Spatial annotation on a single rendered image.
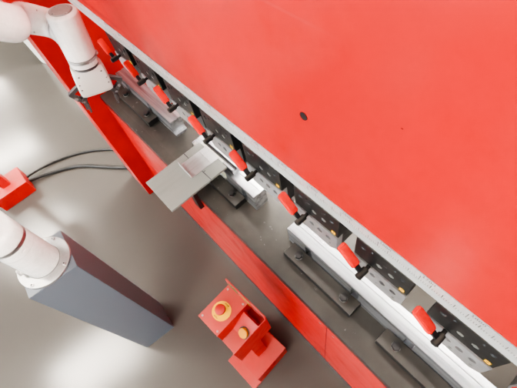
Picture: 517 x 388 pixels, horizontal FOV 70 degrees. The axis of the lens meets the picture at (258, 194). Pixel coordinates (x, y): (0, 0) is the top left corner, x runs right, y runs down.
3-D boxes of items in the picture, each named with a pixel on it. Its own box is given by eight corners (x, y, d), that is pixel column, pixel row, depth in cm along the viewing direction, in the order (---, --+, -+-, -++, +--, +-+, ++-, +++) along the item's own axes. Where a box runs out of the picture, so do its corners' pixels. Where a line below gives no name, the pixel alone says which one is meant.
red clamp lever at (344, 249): (338, 249, 83) (361, 281, 85) (350, 237, 85) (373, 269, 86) (334, 248, 85) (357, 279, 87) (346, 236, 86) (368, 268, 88)
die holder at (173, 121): (123, 87, 192) (115, 72, 184) (132, 81, 194) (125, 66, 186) (177, 137, 169) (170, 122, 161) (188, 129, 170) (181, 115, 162)
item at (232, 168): (202, 147, 151) (201, 142, 148) (208, 143, 151) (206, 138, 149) (234, 175, 141) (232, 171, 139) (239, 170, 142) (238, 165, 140)
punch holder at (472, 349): (417, 322, 87) (435, 303, 73) (438, 296, 89) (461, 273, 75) (477, 374, 80) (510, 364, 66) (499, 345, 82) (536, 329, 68)
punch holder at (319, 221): (295, 216, 105) (291, 185, 92) (316, 198, 108) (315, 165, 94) (335, 251, 98) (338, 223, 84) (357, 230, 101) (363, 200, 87)
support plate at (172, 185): (146, 183, 143) (145, 182, 142) (199, 143, 149) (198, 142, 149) (172, 212, 134) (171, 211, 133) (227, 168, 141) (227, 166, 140)
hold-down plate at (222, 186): (191, 167, 158) (189, 163, 156) (201, 159, 160) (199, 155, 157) (236, 209, 144) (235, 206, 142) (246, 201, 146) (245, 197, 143)
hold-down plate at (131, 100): (119, 98, 188) (116, 93, 186) (128, 91, 190) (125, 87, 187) (150, 127, 174) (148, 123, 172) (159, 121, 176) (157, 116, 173)
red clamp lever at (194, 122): (186, 118, 112) (206, 144, 113) (197, 110, 113) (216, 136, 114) (185, 119, 113) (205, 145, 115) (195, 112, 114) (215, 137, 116)
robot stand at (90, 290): (147, 347, 208) (28, 299, 124) (133, 322, 217) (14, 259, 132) (174, 327, 212) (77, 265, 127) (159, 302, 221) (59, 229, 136)
